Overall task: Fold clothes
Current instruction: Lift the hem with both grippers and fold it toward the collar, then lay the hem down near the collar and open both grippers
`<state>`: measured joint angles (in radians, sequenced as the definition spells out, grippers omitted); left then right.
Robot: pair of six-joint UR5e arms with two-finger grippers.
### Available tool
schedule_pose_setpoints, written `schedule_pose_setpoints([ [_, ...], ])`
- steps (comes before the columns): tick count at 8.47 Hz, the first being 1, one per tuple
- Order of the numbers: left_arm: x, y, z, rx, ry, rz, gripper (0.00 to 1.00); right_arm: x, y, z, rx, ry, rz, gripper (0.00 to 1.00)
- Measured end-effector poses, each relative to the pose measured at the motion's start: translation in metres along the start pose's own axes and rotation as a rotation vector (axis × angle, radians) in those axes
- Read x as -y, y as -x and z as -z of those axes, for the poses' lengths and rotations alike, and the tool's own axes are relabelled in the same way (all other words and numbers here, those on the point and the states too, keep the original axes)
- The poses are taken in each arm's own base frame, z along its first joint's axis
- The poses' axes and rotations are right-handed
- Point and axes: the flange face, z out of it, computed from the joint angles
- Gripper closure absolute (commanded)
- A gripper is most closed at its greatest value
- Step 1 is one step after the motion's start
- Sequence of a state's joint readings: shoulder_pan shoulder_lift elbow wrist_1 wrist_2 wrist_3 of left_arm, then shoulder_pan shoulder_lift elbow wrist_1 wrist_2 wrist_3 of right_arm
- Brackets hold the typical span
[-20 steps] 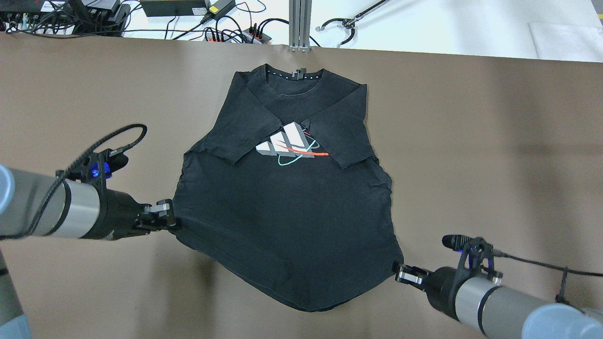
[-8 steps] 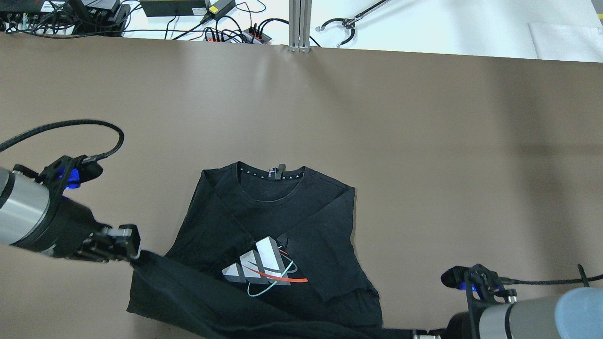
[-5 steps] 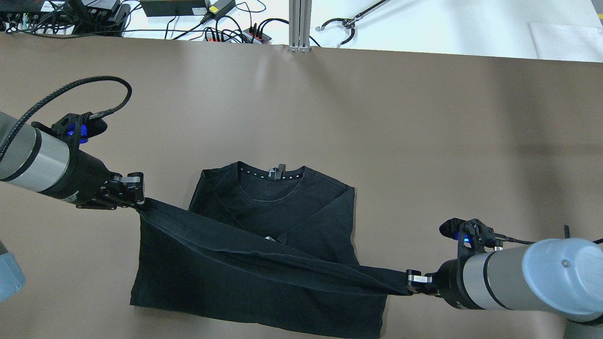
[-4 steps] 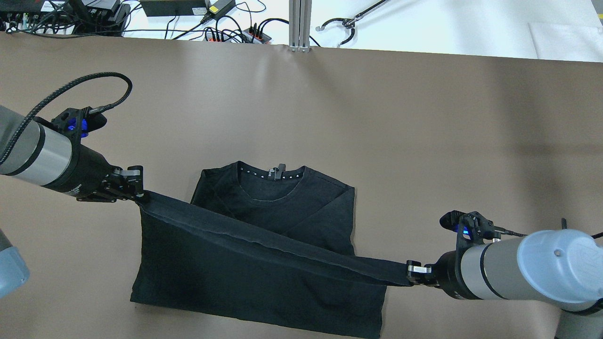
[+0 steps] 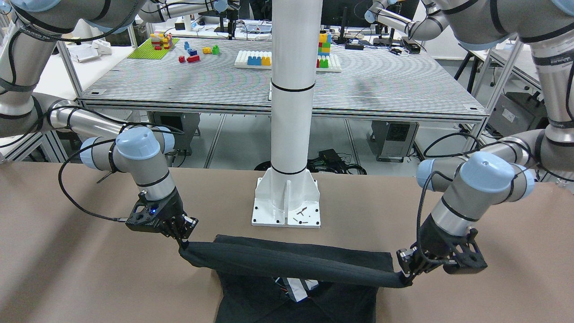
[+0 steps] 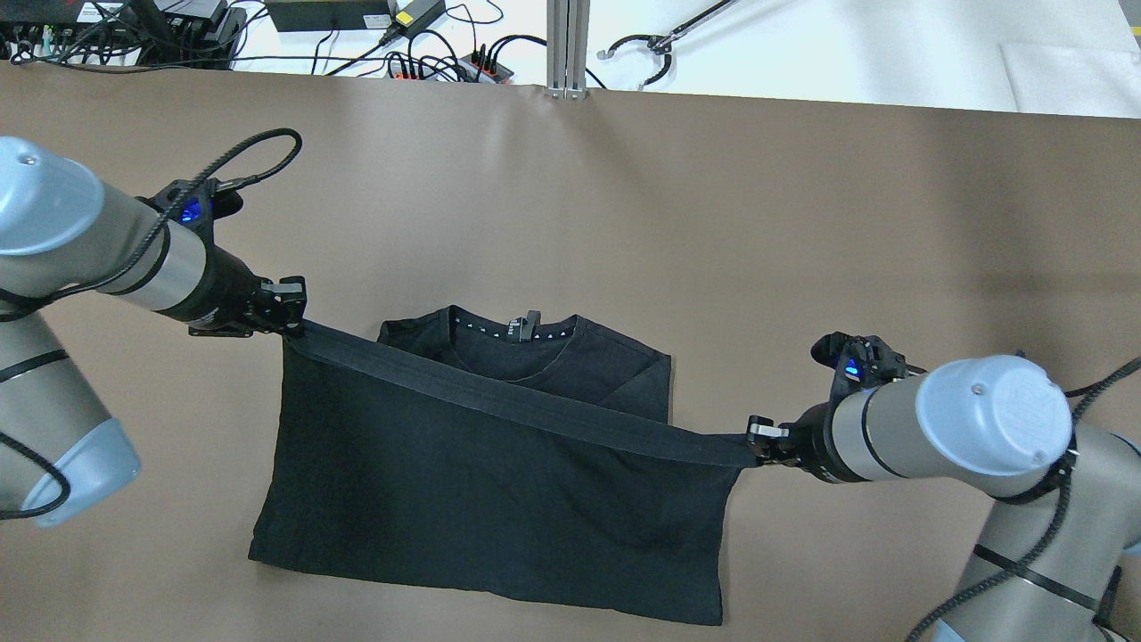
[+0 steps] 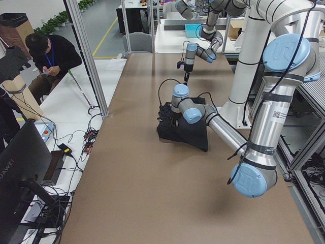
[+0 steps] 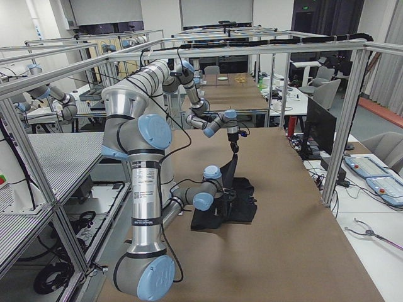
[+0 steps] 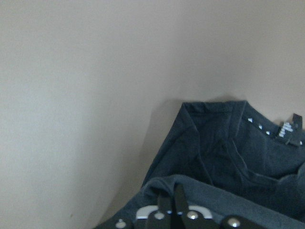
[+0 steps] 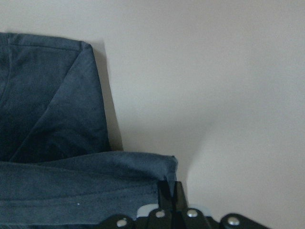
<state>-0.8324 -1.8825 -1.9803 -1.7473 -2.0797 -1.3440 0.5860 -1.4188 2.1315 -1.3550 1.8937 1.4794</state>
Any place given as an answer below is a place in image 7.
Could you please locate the reacher grabber tool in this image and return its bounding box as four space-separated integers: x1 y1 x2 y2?
68 69 99 115

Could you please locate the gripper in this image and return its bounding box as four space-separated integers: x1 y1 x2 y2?
157 102 181 127
177 60 193 86

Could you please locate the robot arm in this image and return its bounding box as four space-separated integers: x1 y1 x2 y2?
157 1 324 198
177 1 247 85

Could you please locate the cardboard box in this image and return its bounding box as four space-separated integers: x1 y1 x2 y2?
228 19 244 40

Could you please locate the black power strip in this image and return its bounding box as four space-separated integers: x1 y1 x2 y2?
82 128 99 154

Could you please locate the seated person in black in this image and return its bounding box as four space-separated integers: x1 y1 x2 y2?
25 33 82 105

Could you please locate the aluminium frame post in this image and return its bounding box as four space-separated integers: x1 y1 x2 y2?
63 0 109 118

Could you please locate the black t-shirt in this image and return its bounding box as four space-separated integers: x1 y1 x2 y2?
155 96 209 153

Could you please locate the teach pendant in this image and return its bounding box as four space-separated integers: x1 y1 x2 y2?
34 122 54 143

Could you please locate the grey fabric chair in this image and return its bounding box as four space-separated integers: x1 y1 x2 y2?
129 33 152 53

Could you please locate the black Huawei monitor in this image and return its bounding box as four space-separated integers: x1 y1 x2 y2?
1 119 67 243

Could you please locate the light blue plastic box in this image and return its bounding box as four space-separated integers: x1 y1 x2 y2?
185 23 202 38

